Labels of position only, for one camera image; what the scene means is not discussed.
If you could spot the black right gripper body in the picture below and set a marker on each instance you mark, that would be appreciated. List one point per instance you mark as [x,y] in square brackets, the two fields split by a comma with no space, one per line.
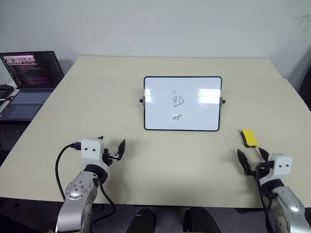
[258,170]

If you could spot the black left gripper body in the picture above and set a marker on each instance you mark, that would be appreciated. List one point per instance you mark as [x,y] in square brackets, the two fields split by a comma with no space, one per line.
[108,156]

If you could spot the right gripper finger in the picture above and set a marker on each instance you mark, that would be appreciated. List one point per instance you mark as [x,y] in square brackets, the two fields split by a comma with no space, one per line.
[264,153]
[243,159]

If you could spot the yellow and black eraser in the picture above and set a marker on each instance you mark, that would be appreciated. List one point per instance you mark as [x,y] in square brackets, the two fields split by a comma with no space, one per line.
[250,138]

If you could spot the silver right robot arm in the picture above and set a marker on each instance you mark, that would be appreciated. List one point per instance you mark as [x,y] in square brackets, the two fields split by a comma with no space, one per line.
[289,206]

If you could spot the dark rounded shape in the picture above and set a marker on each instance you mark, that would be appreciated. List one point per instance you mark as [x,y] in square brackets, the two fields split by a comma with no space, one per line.
[142,222]
[200,221]

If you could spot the black-framed tabletop whiteboard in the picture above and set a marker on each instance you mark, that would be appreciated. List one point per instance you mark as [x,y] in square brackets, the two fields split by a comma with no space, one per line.
[182,103]

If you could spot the black chair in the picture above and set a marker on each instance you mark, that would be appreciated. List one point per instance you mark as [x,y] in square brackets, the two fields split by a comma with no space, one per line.
[305,82]

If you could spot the open grey laptop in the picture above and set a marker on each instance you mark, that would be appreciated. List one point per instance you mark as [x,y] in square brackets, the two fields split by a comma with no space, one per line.
[29,80]

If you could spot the black bag beside laptop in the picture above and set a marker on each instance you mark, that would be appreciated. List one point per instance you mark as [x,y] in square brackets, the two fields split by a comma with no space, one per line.
[5,91]

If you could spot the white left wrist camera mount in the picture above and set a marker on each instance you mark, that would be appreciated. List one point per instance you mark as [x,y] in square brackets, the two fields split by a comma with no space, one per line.
[90,151]

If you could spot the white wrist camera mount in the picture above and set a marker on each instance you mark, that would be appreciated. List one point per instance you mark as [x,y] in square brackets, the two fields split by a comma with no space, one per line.
[281,166]
[90,151]

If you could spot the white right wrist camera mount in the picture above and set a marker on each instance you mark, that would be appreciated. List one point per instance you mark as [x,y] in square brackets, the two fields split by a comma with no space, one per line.
[281,166]

